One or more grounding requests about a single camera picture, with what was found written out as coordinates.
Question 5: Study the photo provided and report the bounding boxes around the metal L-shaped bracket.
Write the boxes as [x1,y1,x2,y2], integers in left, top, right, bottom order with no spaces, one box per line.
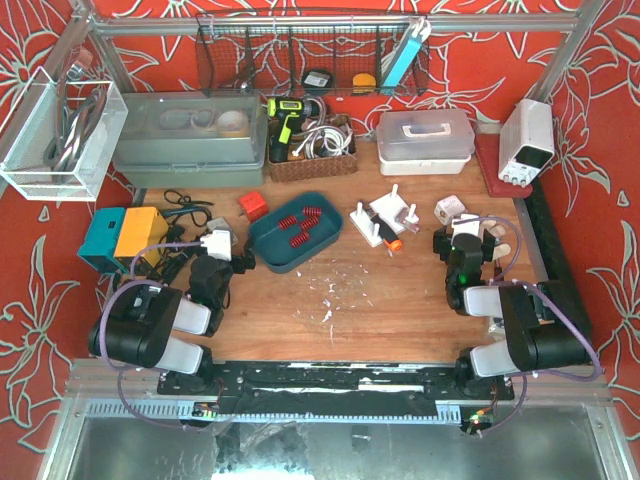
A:
[396,212,420,233]

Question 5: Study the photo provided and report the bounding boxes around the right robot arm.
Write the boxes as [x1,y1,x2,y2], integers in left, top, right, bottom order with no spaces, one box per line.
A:
[433,220,602,395]

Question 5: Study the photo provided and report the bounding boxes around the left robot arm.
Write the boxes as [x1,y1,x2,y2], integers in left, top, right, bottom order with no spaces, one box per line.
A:
[88,248,256,375]

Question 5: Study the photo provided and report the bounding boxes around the red spring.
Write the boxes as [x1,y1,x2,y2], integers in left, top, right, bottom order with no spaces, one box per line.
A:
[289,231,310,248]
[302,206,322,217]
[299,217,319,231]
[278,215,298,230]

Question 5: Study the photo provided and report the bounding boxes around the beige work glove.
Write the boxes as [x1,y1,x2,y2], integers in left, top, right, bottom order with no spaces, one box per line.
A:
[480,220,512,263]

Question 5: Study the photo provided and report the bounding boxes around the white cube charger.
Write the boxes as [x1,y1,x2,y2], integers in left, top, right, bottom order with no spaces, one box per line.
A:
[434,195,467,225]

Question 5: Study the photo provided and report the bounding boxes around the teal plastic tray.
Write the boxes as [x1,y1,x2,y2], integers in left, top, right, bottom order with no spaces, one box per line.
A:
[248,192,344,274]

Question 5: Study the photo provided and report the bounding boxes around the red cube box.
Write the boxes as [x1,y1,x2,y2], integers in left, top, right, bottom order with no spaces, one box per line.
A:
[238,191,269,223]

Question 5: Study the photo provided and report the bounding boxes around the red mat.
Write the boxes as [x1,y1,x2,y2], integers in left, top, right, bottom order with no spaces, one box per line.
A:
[475,133,533,199]

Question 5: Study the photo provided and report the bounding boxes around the white clear lidded toolbox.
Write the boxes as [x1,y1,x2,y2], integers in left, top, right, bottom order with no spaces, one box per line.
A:
[376,109,475,176]

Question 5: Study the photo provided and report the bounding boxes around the white bench power supply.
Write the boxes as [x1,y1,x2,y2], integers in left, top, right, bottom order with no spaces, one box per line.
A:
[498,99,555,188]

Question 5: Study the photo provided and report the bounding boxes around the woven brown basket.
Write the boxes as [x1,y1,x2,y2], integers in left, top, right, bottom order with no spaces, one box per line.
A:
[265,114,358,182]

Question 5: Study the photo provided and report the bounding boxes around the grey plastic storage box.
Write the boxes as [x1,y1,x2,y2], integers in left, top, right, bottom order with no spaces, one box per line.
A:
[112,92,268,189]

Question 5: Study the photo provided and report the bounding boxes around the teal power supply box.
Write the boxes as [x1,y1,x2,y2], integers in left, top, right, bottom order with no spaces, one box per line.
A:
[77,207,126,274]

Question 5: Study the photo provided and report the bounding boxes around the yellow tape measure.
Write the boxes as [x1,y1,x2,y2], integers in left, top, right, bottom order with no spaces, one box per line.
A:
[352,73,377,95]

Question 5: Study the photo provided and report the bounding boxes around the clear acrylic bin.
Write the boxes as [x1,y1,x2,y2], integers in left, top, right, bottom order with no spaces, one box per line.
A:
[1,68,128,202]

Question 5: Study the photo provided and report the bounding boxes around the blue white book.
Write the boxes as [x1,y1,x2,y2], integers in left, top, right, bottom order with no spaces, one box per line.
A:
[380,17,432,95]

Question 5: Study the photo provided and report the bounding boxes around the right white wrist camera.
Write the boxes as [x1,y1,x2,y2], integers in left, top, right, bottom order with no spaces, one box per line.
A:
[451,213,481,237]

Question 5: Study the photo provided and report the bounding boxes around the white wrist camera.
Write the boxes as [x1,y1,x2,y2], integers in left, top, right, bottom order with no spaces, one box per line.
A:
[201,230,233,262]
[451,213,481,237]

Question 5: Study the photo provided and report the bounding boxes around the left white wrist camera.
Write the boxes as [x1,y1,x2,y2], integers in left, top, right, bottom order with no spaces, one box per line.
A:
[201,230,233,262]

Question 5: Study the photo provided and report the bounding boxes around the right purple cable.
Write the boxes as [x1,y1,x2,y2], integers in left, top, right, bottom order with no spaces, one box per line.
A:
[452,214,605,436]

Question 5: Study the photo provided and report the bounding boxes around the purple cable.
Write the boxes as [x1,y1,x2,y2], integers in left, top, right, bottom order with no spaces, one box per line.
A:
[98,240,221,431]
[452,214,605,436]

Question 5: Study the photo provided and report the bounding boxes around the black tangled cables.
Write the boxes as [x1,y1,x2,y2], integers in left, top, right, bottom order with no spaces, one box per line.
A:
[112,188,216,289]

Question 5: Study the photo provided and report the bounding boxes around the white four-peg base plate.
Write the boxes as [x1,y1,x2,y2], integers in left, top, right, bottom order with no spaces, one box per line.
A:
[349,184,420,250]

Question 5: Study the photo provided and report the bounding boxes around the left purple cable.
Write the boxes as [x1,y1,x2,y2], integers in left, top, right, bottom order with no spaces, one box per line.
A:
[98,240,221,431]

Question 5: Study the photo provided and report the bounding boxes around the white coiled cable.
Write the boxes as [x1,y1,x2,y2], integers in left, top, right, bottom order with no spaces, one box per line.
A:
[292,124,354,159]

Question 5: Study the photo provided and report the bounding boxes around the green yellow cordless drill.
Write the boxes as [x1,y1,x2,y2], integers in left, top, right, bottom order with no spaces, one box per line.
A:
[267,97,320,163]

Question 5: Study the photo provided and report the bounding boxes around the black wire wall basket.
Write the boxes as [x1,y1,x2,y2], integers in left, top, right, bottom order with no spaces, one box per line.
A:
[195,7,429,97]

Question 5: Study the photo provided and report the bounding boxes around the grey coiled cable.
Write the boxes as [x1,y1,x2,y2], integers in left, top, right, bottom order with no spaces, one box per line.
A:
[43,74,107,184]

